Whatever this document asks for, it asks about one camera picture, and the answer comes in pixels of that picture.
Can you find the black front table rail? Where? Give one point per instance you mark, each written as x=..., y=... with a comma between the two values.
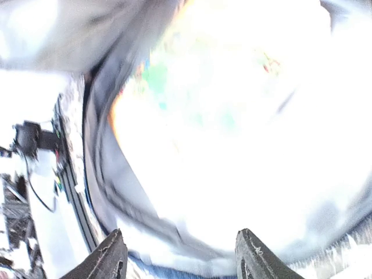
x=69, y=180

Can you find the navy blue student backpack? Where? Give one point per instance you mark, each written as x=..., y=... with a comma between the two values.
x=105, y=42

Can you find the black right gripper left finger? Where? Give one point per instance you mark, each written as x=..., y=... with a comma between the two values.
x=108, y=260

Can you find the green Storey Treehouse book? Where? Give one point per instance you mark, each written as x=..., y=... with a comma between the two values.
x=254, y=114

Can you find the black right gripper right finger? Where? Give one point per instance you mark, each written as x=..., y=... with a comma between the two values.
x=255, y=260

